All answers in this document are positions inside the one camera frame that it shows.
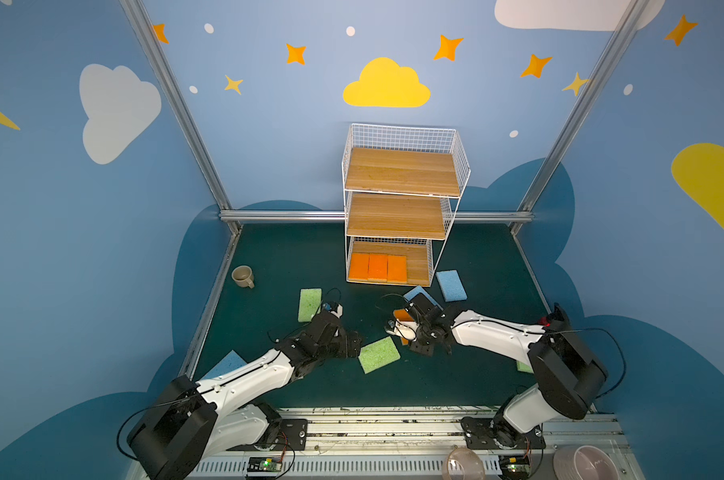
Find green sponge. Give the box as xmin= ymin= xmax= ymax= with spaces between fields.
xmin=358 ymin=337 xmax=401 ymax=374
xmin=298 ymin=288 xmax=322 ymax=323
xmin=516 ymin=361 xmax=533 ymax=374

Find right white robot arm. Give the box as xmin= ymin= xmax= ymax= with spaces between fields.
xmin=391 ymin=293 xmax=609 ymax=448

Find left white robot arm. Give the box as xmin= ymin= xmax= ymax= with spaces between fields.
xmin=127 ymin=307 xmax=363 ymax=479

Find blue sponge near shelf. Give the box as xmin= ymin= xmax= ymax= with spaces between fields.
xmin=436 ymin=270 xmax=468 ymax=302

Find blue sponge centre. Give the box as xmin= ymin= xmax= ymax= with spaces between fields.
xmin=404 ymin=286 xmax=440 ymax=309

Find blue sponge far left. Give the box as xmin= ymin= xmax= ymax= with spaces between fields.
xmin=202 ymin=350 xmax=247 ymax=380

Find beige mug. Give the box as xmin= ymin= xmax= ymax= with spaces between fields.
xmin=231 ymin=265 xmax=255 ymax=289

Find pink divided bowl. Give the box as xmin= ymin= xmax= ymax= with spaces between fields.
xmin=553 ymin=445 xmax=620 ymax=480

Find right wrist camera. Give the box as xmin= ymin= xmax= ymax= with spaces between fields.
xmin=386 ymin=319 xmax=418 ymax=342

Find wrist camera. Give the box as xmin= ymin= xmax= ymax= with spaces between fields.
xmin=386 ymin=319 xmax=418 ymax=342
xmin=321 ymin=301 xmax=343 ymax=318

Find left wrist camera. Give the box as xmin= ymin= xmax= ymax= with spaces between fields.
xmin=321 ymin=301 xmax=343 ymax=318

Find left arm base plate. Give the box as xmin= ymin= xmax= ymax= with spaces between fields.
xmin=229 ymin=418 xmax=308 ymax=451

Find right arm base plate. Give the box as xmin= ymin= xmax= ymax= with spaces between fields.
xmin=460 ymin=416 xmax=546 ymax=450

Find white wire wooden shelf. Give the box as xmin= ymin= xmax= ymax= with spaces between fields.
xmin=342 ymin=123 xmax=471 ymax=287

